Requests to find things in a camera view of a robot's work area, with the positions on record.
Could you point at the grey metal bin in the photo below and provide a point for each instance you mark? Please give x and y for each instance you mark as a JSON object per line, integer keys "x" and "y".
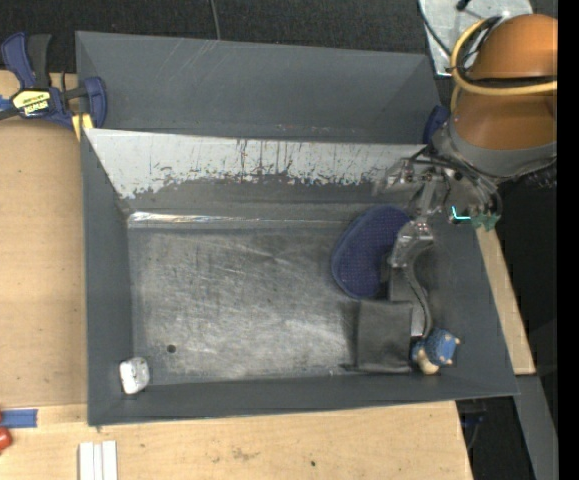
{"x": 249, "y": 288}

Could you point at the blue and beige toy animal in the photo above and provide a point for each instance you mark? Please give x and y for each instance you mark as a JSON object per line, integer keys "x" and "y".
{"x": 439, "y": 346}

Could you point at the small white block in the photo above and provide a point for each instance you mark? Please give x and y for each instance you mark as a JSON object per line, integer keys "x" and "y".
{"x": 134, "y": 375}

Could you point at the dark grey cloth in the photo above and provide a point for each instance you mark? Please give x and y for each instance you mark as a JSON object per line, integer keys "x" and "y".
{"x": 384, "y": 335}

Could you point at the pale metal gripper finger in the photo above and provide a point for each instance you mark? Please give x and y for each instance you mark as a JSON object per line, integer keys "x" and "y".
{"x": 396, "y": 177}
{"x": 411, "y": 245}

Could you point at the blue oval sponge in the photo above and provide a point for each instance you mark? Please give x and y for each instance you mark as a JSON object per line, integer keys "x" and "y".
{"x": 361, "y": 253}

